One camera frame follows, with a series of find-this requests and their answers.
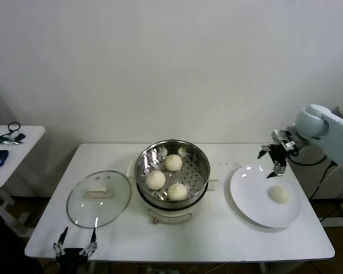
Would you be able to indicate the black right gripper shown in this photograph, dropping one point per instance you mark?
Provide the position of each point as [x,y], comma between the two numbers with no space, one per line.
[278,155]

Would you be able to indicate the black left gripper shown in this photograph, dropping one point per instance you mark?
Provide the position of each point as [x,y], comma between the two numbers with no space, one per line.
[71,259]

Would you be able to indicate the white steamed baozi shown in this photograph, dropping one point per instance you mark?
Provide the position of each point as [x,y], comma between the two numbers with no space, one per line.
[177,191]
[173,162]
[279,194]
[155,179]

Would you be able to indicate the round glass pot lid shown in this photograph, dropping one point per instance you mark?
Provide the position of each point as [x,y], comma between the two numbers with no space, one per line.
[108,199]

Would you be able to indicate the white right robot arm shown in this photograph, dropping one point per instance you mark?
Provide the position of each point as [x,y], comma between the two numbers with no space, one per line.
[337,134]

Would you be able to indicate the perforated steel steamer basket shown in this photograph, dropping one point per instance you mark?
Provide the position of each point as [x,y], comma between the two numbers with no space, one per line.
[194,174]

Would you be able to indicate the round white plate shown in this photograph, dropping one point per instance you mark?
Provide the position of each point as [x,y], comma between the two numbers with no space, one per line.
[245,185]

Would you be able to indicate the person in dark clothes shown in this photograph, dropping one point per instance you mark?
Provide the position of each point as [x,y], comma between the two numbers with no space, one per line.
[5,251]

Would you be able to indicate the small white side table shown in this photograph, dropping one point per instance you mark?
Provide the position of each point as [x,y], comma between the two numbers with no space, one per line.
[25,148]

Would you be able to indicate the small black device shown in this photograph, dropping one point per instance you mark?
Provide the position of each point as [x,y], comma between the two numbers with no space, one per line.
[20,137]

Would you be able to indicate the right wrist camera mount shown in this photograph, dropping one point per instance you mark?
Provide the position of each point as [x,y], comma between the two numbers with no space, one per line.
[283,138]

